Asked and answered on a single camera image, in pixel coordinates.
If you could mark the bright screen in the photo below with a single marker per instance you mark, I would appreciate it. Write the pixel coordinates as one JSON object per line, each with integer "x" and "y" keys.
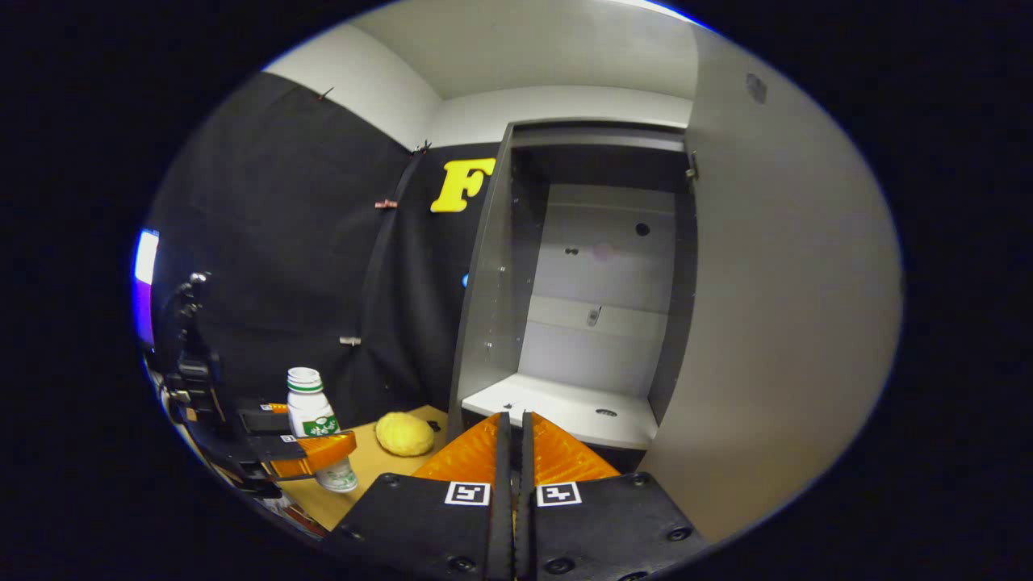
{"x": 145, "y": 274}

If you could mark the grey cabinet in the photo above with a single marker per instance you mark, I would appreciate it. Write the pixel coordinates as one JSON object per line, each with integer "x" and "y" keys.
{"x": 484, "y": 323}

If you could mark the black backdrop cloth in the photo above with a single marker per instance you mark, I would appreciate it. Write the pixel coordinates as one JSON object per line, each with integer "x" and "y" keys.
{"x": 282, "y": 242}

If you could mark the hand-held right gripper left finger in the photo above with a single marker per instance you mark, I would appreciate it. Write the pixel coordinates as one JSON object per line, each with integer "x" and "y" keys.
{"x": 502, "y": 516}

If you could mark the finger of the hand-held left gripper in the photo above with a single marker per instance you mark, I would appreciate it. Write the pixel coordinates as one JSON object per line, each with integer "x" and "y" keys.
{"x": 323, "y": 453}
{"x": 262, "y": 420}

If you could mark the beige cabinet door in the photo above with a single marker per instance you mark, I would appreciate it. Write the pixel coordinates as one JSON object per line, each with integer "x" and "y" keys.
{"x": 791, "y": 323}

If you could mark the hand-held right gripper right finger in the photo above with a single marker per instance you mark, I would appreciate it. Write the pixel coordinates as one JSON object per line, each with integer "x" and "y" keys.
{"x": 524, "y": 516}

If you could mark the white bottle green label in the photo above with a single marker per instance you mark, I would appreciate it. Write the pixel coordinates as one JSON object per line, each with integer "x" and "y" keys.
{"x": 311, "y": 411}

